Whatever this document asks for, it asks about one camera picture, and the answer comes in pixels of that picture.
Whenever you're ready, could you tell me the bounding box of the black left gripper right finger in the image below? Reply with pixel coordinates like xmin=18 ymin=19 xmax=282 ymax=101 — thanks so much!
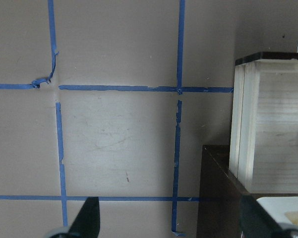
xmin=239 ymin=195 xmax=298 ymax=238

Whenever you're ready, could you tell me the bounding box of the wooden drawer with white handle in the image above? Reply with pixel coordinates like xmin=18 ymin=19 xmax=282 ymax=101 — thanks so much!
xmin=229 ymin=52 xmax=298 ymax=194

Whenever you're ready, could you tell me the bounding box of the dark brown drawer cabinet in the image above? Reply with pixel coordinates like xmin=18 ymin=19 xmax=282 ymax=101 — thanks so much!
xmin=197 ymin=145 xmax=298 ymax=238

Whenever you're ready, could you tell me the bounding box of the cream plastic base box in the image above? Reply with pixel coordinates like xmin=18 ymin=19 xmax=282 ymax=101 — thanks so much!
xmin=257 ymin=196 xmax=298 ymax=226

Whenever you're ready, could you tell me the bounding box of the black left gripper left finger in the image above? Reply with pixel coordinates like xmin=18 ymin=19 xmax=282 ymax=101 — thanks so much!
xmin=46 ymin=197 xmax=101 ymax=238

